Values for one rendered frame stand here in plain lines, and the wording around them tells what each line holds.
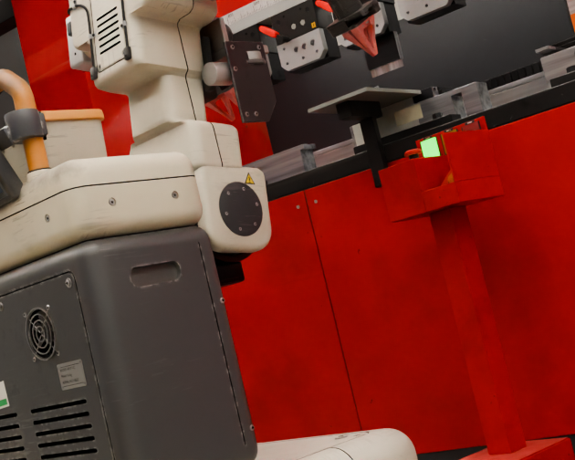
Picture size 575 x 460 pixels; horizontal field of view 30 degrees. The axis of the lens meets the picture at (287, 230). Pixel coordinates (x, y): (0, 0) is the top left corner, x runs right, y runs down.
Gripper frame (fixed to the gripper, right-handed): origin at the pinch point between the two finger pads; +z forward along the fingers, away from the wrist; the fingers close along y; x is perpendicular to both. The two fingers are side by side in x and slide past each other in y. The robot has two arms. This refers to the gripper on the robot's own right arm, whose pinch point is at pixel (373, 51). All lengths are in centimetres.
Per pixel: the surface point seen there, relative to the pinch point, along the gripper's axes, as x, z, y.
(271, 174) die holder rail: -34, 26, 81
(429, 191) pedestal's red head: 2.1, 32.0, 4.4
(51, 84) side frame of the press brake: -28, -27, 134
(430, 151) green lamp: -16.2, 29.9, 13.2
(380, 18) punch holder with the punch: -53, 3, 34
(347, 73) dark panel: -96, 21, 89
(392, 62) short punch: -51, 15, 37
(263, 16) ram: -55, -12, 70
